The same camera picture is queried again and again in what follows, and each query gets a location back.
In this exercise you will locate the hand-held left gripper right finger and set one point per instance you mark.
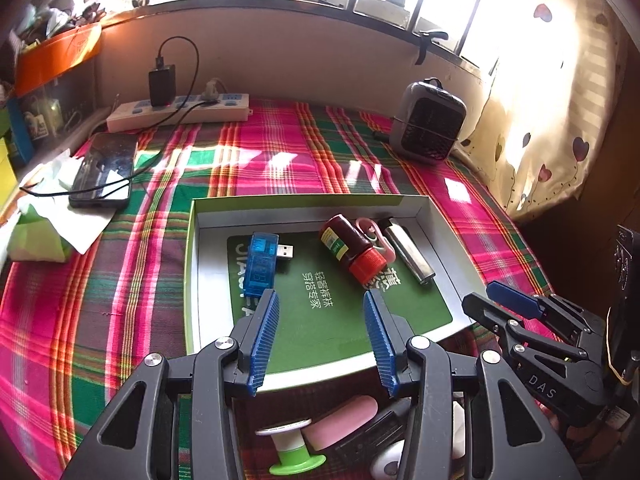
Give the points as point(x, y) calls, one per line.
point(380, 345)

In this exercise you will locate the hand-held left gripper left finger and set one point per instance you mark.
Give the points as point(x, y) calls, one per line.
point(262, 340)

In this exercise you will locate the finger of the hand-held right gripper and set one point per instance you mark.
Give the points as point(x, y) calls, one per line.
point(515, 300)
point(487, 312)

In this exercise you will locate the green cardboard box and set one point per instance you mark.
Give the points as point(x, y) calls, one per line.
point(325, 320)

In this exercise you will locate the blue usb tester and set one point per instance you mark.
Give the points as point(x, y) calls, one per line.
point(260, 260)

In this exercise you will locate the pink eraser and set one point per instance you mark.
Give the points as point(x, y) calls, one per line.
point(340, 422)

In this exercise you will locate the silver lighter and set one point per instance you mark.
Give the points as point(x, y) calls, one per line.
point(407, 252)

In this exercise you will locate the black rectangular case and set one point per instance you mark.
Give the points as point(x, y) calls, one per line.
point(365, 442)

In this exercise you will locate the red bottle with red cap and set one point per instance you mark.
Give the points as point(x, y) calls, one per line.
point(345, 242)

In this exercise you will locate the white panda toy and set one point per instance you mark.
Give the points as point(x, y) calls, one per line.
point(385, 462)

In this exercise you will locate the green and white spool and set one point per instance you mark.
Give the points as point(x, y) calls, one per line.
point(295, 455)

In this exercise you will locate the black speaker box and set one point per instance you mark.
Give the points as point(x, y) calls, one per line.
point(627, 265)

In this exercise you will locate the plaid blanket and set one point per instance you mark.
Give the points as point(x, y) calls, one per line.
point(125, 285)

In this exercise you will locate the cream curtain with hearts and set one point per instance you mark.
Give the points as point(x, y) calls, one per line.
point(550, 110)

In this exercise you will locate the small grey heater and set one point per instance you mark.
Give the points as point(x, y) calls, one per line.
point(430, 125)

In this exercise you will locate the black smartphone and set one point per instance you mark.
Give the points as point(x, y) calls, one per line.
point(105, 165)

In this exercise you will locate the green tissue pack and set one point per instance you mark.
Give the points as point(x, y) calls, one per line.
point(35, 240)

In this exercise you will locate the white plug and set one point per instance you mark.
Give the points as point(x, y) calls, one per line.
point(212, 89)

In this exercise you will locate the white power strip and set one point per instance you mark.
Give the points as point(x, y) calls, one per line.
point(125, 120)

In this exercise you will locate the black charger brick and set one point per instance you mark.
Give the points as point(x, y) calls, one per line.
point(162, 85)

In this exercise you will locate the yellow-green box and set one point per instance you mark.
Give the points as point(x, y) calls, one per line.
point(6, 175)

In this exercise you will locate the orange box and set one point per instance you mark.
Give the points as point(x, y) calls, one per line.
point(55, 60)

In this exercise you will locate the pile of assorted clutter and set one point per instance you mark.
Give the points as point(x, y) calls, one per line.
point(50, 17)

